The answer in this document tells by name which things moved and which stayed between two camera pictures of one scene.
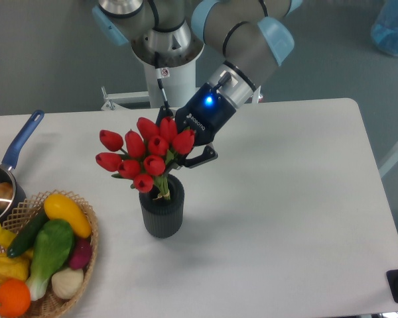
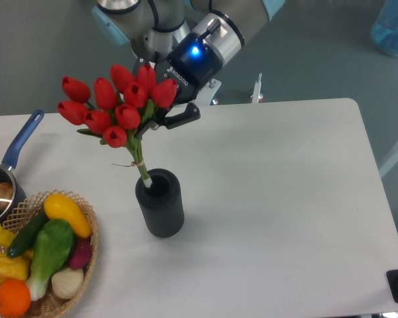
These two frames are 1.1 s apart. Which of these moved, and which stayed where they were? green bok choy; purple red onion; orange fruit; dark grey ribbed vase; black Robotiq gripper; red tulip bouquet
Moved: black Robotiq gripper; red tulip bouquet
Stayed: orange fruit; dark grey ribbed vase; green bok choy; purple red onion
